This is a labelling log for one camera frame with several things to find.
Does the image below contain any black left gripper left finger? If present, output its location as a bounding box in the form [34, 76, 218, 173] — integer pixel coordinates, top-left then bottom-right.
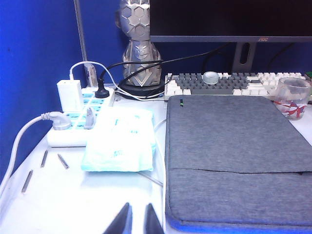
[103, 202, 133, 234]

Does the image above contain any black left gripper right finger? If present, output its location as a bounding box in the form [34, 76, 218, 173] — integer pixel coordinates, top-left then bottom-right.
[145, 203, 165, 234]

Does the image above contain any gray laptop sleeve bag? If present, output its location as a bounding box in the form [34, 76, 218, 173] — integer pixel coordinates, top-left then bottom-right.
[164, 95, 312, 234]

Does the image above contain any light blue tissue pack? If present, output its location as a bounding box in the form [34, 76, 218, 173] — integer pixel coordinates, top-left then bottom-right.
[80, 107, 156, 173]

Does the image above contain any metal rod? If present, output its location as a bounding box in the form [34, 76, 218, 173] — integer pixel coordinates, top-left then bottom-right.
[40, 150, 49, 169]
[57, 153, 70, 170]
[21, 170, 34, 194]

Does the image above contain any white power strip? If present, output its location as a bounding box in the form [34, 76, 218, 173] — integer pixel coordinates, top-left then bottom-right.
[46, 86, 117, 148]

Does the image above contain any small gray plug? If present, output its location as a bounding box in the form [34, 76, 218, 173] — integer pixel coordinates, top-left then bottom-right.
[84, 107, 96, 130]

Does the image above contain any white charger adapter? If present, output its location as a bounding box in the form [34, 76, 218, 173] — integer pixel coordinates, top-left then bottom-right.
[56, 79, 83, 112]

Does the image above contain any white and gray keyboard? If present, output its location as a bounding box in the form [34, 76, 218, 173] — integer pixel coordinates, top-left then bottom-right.
[164, 72, 307, 98]

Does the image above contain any small white plug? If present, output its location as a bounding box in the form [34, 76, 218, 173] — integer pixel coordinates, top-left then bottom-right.
[84, 63, 98, 88]

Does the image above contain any gray monitor stand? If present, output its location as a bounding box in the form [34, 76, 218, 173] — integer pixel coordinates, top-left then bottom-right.
[231, 41, 256, 73]

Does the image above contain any glass cup with red print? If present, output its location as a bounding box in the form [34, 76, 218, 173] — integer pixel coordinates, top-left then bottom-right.
[273, 78, 312, 121]

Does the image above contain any silver faceted figurine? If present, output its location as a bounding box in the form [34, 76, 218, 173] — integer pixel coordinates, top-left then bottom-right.
[116, 0, 163, 87]

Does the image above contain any black computer monitor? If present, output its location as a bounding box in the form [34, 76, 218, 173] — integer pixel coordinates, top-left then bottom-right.
[149, 0, 312, 43]

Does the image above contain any gray-white plug with cable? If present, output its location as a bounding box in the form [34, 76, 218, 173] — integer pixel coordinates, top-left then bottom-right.
[0, 111, 73, 198]

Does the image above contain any black plug with cable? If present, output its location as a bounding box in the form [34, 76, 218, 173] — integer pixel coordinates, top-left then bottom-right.
[94, 43, 234, 99]

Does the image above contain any white charger cable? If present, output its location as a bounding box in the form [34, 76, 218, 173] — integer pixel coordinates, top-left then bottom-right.
[69, 61, 166, 101]

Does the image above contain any black monitor cable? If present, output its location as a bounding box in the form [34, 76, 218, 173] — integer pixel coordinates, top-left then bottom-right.
[267, 43, 296, 71]
[201, 50, 236, 73]

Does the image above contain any aluminium partition post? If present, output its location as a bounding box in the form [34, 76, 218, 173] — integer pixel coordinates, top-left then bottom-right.
[73, 0, 89, 65]

